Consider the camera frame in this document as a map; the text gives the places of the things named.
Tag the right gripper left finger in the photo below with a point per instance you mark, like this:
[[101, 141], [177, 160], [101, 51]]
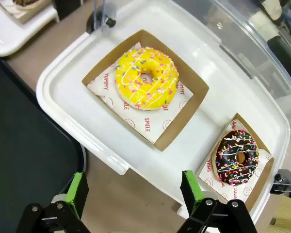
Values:
[[72, 194]]

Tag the chocolate rainbow sprinkle donut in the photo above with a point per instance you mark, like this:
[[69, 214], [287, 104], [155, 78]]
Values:
[[226, 170]]

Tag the white display case base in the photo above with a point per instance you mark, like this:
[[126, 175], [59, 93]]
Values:
[[4, 41], [70, 97]]

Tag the yellow sprinkled donut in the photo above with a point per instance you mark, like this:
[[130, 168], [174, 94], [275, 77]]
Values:
[[131, 72]]

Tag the clear display case lid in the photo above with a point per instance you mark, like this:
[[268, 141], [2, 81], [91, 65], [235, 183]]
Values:
[[245, 43]]

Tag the kraft paper donut box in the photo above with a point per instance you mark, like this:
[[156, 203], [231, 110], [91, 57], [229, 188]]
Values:
[[182, 119], [21, 19], [262, 184]]

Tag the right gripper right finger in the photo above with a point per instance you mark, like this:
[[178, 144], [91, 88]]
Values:
[[192, 194]]

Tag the chocolate drizzled donut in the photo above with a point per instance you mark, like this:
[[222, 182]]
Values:
[[24, 2]]

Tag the white printed paper liner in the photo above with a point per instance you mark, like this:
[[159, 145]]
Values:
[[145, 121], [13, 11], [242, 191]]

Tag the black serving tray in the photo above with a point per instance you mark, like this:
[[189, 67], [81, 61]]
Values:
[[26, 145]]

